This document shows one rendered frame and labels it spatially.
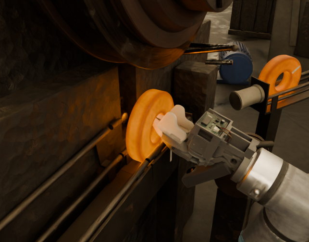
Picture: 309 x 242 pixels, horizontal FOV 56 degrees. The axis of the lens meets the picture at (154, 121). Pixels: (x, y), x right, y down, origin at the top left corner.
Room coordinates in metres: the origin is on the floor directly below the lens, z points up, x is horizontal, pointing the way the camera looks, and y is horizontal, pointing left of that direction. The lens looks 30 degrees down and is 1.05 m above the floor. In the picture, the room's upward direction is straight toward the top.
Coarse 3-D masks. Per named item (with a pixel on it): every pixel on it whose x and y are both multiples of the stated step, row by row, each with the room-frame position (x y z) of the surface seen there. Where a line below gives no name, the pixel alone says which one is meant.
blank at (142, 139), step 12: (144, 96) 0.51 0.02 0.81; (156, 96) 0.51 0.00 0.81; (168, 96) 0.55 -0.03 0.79; (144, 108) 0.48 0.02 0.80; (156, 108) 0.50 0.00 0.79; (168, 108) 0.55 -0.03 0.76; (132, 120) 0.47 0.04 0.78; (144, 120) 0.46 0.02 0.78; (132, 132) 0.46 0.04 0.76; (144, 132) 0.46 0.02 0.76; (156, 132) 0.54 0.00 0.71; (132, 144) 0.45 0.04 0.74; (144, 144) 0.46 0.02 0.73; (156, 144) 0.50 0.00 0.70; (132, 156) 0.46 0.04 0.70; (144, 156) 0.46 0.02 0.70
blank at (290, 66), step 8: (280, 56) 0.86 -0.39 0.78; (288, 56) 0.86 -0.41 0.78; (272, 64) 0.84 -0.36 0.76; (280, 64) 0.83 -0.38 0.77; (288, 64) 0.85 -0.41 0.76; (296, 64) 0.86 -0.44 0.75; (264, 72) 0.83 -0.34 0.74; (272, 72) 0.82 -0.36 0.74; (280, 72) 0.84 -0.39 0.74; (288, 72) 0.86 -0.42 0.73; (296, 72) 0.87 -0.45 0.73; (264, 80) 0.82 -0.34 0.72; (272, 80) 0.83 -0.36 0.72; (288, 80) 0.87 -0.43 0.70; (296, 80) 0.87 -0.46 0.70; (272, 88) 0.83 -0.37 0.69; (280, 88) 0.86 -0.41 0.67; (280, 96) 0.85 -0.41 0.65
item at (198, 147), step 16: (208, 112) 0.48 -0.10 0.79; (192, 128) 0.45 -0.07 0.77; (208, 128) 0.44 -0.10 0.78; (224, 128) 0.44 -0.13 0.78; (192, 144) 0.44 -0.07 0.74; (208, 144) 0.42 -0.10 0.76; (224, 144) 0.43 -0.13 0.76; (240, 144) 0.43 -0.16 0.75; (256, 144) 0.42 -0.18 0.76; (192, 160) 0.44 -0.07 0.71; (208, 160) 0.42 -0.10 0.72; (224, 160) 0.43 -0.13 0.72; (240, 160) 0.42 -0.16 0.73; (240, 176) 0.39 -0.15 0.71
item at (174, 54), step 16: (64, 0) 0.35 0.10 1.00; (80, 0) 0.32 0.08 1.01; (96, 0) 0.34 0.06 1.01; (64, 16) 0.37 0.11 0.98; (80, 16) 0.36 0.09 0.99; (96, 16) 0.33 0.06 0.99; (112, 16) 0.36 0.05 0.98; (80, 32) 0.38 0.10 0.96; (96, 32) 0.34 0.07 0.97; (112, 32) 0.36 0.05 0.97; (128, 32) 0.39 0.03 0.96; (96, 48) 0.42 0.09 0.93; (112, 48) 0.36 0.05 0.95; (128, 48) 0.39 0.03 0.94; (144, 48) 0.42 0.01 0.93; (160, 48) 0.46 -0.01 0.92; (176, 48) 0.52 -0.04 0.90; (144, 64) 0.42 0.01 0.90; (160, 64) 0.46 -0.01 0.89
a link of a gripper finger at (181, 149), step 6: (162, 138) 0.47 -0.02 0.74; (168, 138) 0.47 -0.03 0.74; (168, 144) 0.46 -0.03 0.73; (174, 144) 0.45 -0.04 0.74; (180, 144) 0.45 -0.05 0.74; (174, 150) 0.45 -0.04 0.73; (180, 150) 0.44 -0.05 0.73; (186, 150) 0.44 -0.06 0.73; (180, 156) 0.44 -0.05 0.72; (186, 156) 0.43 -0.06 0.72; (192, 156) 0.44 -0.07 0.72
